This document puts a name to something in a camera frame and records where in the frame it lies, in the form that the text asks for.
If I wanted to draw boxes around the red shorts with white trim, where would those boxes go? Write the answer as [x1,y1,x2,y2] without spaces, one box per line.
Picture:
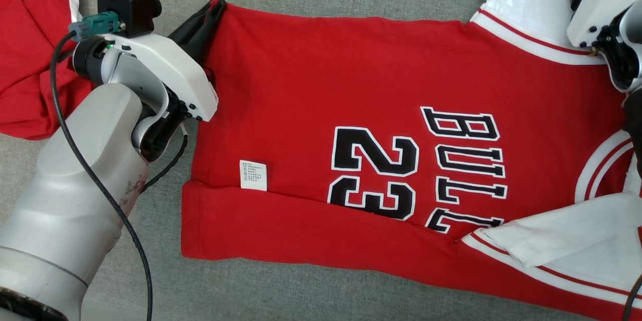
[0,0,97,140]

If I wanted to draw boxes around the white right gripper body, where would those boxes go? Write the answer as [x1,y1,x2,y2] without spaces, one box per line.
[567,0,642,49]

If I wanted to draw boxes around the red basketball jersey white sleeves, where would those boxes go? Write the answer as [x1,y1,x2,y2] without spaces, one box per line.
[181,0,642,321]

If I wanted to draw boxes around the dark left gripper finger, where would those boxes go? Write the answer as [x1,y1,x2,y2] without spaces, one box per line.
[188,8,226,66]
[168,0,222,49]

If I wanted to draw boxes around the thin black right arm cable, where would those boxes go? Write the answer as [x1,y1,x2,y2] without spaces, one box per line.
[622,273,642,321]

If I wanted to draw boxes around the black cable with teal connector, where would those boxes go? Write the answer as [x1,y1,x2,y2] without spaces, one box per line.
[50,12,153,321]

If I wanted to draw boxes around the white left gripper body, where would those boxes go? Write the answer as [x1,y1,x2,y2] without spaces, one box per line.
[114,34,219,122]

